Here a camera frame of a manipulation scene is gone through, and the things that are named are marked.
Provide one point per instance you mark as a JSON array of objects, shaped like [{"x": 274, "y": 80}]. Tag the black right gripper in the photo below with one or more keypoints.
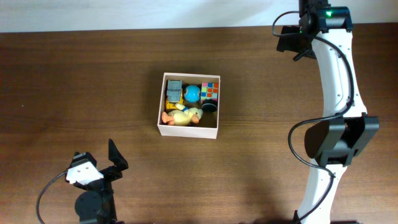
[{"x": 288, "y": 38}]

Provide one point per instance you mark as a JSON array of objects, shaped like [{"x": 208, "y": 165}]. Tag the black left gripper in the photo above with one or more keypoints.
[{"x": 115, "y": 172}]

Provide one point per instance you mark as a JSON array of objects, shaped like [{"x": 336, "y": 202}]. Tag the yellow plush duck toy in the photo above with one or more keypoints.
[{"x": 182, "y": 116}]

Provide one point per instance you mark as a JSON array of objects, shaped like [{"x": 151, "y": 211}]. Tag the yellow grey toy truck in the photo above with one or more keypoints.
[{"x": 174, "y": 94}]

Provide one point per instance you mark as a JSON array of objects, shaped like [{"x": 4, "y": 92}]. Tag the colourful puzzle cube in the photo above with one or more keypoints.
[{"x": 209, "y": 91}]

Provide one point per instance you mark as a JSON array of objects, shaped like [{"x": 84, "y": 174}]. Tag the blue toy ball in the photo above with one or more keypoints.
[{"x": 192, "y": 93}]

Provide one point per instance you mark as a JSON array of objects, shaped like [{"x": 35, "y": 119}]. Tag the black round lid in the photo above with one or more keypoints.
[{"x": 209, "y": 106}]

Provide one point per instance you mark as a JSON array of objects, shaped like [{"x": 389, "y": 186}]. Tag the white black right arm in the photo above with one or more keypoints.
[{"x": 325, "y": 33}]

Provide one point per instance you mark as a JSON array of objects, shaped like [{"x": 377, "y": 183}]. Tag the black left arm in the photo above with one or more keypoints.
[{"x": 96, "y": 204}]

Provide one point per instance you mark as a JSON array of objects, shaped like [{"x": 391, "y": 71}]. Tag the pink cardboard box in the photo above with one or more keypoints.
[{"x": 208, "y": 125}]

